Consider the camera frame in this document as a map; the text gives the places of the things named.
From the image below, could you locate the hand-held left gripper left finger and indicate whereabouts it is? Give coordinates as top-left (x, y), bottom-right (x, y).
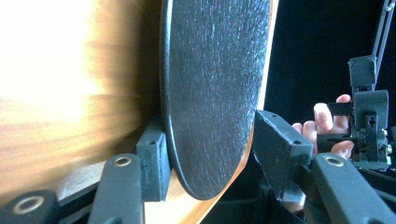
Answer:
top-left (135, 119), bottom-right (172, 203)

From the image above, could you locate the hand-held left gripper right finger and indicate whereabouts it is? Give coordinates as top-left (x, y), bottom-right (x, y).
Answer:
top-left (251, 109), bottom-right (315, 200)

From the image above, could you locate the orange wooden tray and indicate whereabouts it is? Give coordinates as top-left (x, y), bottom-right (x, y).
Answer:
top-left (0, 0), bottom-right (280, 224)

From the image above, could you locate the dark grey round plate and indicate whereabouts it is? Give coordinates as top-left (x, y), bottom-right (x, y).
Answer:
top-left (159, 0), bottom-right (272, 201)

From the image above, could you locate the grey metal stand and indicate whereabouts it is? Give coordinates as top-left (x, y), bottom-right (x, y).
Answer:
top-left (372, 0), bottom-right (394, 76)

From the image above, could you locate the black curtain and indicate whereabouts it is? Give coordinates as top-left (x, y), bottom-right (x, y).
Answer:
top-left (264, 0), bottom-right (396, 129)

